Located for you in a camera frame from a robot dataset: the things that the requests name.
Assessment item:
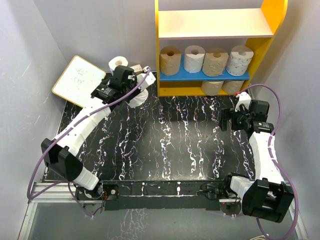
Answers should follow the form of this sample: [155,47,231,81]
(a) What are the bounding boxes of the brown roll front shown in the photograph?
[159,46,182,76]

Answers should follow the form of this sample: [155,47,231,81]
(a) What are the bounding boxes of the small whiteboard wooden frame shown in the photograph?
[52,55,107,108]

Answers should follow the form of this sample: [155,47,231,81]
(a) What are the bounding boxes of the brown roll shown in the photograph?
[159,46,182,76]
[221,80,244,95]
[202,48,229,77]
[201,81,224,96]

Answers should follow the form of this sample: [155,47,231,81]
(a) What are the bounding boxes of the yellow shelf unit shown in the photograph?
[154,0,288,91]

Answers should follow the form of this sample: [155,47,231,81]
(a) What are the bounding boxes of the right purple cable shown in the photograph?
[234,84,300,240]

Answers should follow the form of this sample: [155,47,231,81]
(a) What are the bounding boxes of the small beige carton box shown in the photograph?
[130,64,143,74]

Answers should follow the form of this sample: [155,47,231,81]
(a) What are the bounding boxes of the white dotted paper roll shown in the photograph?
[225,45,254,77]

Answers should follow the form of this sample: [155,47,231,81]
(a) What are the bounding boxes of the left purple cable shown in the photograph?
[26,65,152,218]

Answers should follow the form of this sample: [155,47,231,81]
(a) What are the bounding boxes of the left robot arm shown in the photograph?
[41,65,138,200]

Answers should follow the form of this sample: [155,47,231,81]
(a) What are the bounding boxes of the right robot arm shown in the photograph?
[219,95,294,223]

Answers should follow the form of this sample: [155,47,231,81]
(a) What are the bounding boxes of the aluminium rail frame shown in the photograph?
[18,87,310,240]

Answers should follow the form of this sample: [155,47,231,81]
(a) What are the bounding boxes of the purple cable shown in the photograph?
[234,84,300,240]
[26,65,152,218]

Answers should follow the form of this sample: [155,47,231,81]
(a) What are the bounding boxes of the white roll sideways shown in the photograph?
[128,89,149,108]

